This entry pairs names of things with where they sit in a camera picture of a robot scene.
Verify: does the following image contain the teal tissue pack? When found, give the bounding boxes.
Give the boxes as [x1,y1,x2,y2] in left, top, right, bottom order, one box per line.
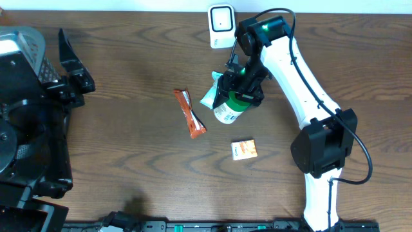
[200,71,223,110]

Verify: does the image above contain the green lid jar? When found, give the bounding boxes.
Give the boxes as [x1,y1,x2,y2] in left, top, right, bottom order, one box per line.
[213,92,250,124]

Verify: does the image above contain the orange snack bar wrapper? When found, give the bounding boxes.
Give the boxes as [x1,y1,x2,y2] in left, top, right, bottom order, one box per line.
[173,88,207,139]

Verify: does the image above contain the small orange snack packet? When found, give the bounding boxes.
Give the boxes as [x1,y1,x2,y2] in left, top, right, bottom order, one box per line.
[231,139,258,160]

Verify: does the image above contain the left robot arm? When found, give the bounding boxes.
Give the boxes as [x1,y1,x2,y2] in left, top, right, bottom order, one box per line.
[1,26,95,231]

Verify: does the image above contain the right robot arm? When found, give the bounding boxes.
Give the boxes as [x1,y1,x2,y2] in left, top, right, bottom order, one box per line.
[212,16,357,231]

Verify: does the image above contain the white barcode scanner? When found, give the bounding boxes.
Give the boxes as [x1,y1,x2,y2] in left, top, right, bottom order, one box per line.
[207,4,236,49]

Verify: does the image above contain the grey plastic mesh basket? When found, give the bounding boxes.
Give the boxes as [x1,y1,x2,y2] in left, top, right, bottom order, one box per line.
[1,26,61,83]

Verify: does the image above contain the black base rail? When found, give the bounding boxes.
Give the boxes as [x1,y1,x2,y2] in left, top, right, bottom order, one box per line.
[61,220,380,232]

